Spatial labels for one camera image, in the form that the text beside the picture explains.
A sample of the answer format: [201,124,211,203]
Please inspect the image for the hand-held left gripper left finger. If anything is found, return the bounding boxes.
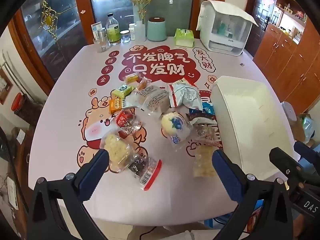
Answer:
[26,149,110,240]

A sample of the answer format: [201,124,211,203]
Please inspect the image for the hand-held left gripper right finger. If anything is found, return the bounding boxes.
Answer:
[212,149,288,240]

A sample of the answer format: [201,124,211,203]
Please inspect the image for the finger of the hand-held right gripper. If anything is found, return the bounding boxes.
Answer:
[269,147,305,182]
[293,141,320,171]

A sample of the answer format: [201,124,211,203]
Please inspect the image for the pale rice cracker packet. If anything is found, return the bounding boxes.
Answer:
[193,146,217,178]

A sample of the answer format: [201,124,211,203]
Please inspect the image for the yellow pastry clear packet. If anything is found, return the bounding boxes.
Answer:
[99,132,133,173]

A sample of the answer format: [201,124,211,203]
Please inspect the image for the clear nut mix packet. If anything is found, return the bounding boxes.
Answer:
[193,122,221,146]

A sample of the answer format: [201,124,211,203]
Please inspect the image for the white plastic storage bin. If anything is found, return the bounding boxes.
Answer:
[211,76,299,179]

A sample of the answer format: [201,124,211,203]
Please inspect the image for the clear red candy packet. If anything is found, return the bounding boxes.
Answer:
[119,119,146,139]

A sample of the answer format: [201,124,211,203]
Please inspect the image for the red snack packet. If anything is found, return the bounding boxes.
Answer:
[116,109,135,128]

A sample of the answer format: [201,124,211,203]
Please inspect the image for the dark snowflake snack packet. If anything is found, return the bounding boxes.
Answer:
[187,112,216,126]

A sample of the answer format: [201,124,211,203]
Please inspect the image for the orange white snack bar packet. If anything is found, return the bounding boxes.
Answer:
[109,98,137,114]

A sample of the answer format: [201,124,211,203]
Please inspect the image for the blueberry bread packet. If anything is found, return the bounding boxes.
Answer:
[161,111,193,151]

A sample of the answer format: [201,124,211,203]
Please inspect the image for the blue white snack packet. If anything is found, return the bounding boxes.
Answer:
[201,102,215,115]

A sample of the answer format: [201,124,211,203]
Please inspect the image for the green snack packet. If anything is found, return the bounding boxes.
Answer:
[112,84,136,99]

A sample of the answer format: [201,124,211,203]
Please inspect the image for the large clear bread packet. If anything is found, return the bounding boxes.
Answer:
[134,84,171,117]

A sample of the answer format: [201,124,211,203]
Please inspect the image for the white red-edged snack packet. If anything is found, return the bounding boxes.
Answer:
[168,78,203,111]

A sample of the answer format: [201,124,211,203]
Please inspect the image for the small orange snack packet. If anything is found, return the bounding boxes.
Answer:
[136,77,152,91]

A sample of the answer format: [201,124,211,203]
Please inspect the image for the small yellow snack packet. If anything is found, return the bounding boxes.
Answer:
[124,72,141,84]

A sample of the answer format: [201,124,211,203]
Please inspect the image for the cardboard box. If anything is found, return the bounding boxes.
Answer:
[292,119,307,143]

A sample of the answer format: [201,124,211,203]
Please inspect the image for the green plastic bag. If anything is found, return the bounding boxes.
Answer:
[301,116,316,141]

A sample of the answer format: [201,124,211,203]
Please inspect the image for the brown wooden cabinet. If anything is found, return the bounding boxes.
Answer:
[253,21,320,114]

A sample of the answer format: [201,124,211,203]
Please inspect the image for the red lidded container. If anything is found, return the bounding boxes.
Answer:
[11,92,23,111]

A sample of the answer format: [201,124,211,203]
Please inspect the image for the drinking glass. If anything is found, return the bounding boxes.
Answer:
[93,37,109,53]

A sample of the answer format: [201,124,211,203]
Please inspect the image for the metal can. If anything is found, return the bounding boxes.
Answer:
[97,27,108,44]

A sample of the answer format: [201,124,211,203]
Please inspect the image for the white cup storage cabinet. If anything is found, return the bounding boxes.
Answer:
[196,0,259,56]

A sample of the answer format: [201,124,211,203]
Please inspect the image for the clear bottle green label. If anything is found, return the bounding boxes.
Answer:
[105,13,122,46]

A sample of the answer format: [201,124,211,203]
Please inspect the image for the dark wooden entry door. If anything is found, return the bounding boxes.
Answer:
[252,0,278,58]

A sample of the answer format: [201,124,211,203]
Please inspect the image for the white carton box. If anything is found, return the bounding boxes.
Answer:
[91,22,103,40]

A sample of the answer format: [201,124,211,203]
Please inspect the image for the small white pill bottle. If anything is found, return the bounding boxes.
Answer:
[128,23,137,41]

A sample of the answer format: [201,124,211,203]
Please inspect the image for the green tissue pack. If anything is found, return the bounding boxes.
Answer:
[174,28,195,48]

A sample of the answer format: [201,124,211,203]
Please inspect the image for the white plastic bottle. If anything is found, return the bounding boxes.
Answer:
[135,20,146,42]

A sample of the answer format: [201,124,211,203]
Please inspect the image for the teal canister brown lid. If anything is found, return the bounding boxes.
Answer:
[146,17,168,42]

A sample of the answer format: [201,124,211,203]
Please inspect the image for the small gold door ornament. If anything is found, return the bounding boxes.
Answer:
[39,1,61,34]

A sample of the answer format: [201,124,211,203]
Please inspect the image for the white cloth cover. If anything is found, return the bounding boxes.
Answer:
[196,0,259,30]

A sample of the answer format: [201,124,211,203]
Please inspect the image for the wooden picture frame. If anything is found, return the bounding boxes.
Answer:
[0,67,13,105]

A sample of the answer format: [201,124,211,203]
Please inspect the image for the wall shelf with items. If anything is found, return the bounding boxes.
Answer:
[274,0,312,46]

